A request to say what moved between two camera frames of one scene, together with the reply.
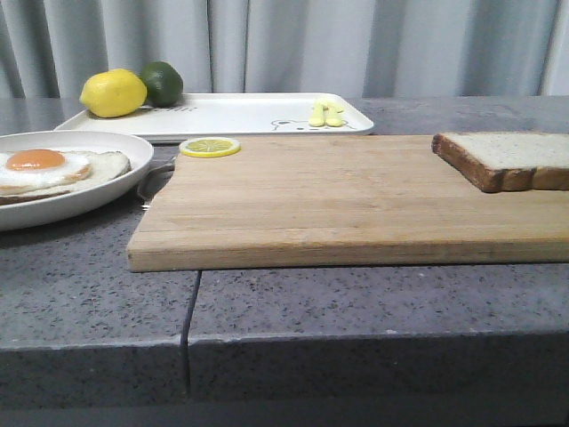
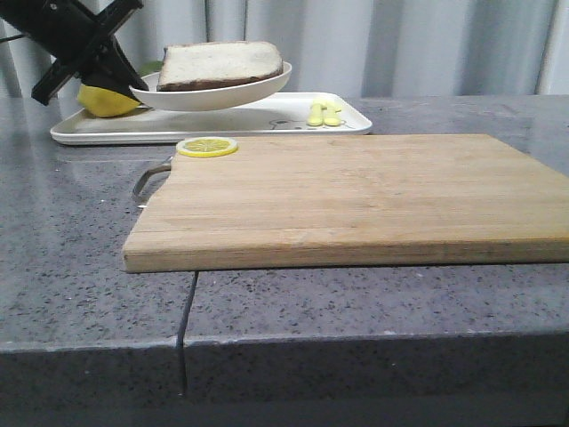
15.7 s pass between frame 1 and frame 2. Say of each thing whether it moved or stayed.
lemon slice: stayed
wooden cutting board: stayed
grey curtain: stayed
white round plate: moved
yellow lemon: stayed
